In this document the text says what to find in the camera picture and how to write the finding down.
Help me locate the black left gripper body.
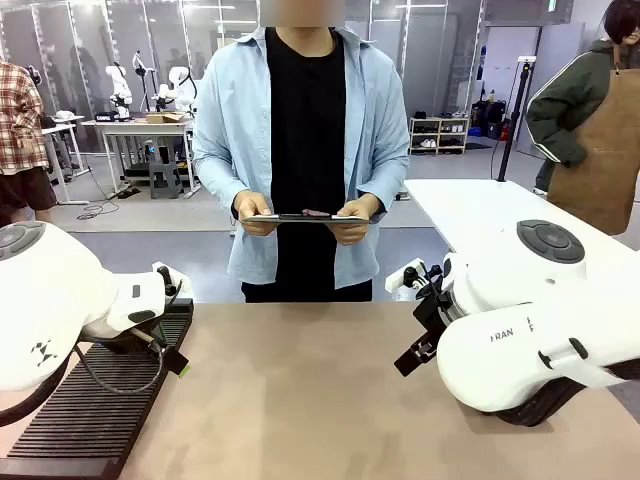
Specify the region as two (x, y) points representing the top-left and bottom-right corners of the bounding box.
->
(92, 322), (169, 356)

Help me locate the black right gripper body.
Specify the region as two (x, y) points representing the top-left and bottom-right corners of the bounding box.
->
(412, 293), (452, 349)

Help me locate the grey clipboard with black clip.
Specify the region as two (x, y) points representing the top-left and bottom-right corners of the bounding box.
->
(240, 209), (373, 225)

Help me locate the person's left forearm blue sleeve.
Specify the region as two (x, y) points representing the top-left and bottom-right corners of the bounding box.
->
(355, 149), (411, 224)

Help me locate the person's right forearm blue sleeve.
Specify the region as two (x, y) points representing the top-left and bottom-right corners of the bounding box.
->
(193, 152), (254, 214)

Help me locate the black slotted PCB rack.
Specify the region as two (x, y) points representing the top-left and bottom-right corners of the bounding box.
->
(0, 298), (195, 480)

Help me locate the person's left hand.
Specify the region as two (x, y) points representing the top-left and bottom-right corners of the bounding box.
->
(330, 193), (384, 247)

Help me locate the person's right hand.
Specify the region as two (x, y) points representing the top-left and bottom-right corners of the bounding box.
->
(232, 189), (279, 238)

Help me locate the white side table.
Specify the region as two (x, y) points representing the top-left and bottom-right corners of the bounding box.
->
(402, 178), (640, 286)

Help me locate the dark grey step stool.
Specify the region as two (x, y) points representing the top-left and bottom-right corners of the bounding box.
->
(148, 160), (183, 201)

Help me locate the wooden shoe shelf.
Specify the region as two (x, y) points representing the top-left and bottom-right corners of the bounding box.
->
(408, 115), (472, 156)

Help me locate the black bags pile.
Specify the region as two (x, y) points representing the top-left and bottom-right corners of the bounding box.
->
(469, 98), (510, 141)

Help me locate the person in light blue shirt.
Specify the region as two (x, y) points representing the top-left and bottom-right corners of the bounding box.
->
(192, 24), (411, 304)

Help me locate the white background workbench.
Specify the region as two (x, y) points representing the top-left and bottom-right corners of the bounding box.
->
(80, 117), (200, 199)

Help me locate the white background desk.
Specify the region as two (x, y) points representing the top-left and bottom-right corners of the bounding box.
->
(41, 114), (94, 205)

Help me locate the figure in plaid shirt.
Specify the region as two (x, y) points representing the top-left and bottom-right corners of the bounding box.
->
(0, 58), (59, 227)

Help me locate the person in green jacket apron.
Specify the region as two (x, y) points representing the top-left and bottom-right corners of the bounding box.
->
(525, 0), (640, 237)

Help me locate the small white background robot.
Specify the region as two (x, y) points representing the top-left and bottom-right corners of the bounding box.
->
(104, 61), (135, 122)

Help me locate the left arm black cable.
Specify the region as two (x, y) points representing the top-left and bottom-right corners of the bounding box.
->
(73, 327), (167, 395)

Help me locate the right arm black hose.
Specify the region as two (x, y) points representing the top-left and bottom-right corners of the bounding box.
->
(479, 357), (640, 428)

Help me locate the black camera pole white head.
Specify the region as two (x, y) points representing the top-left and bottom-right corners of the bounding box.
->
(496, 55), (538, 183)

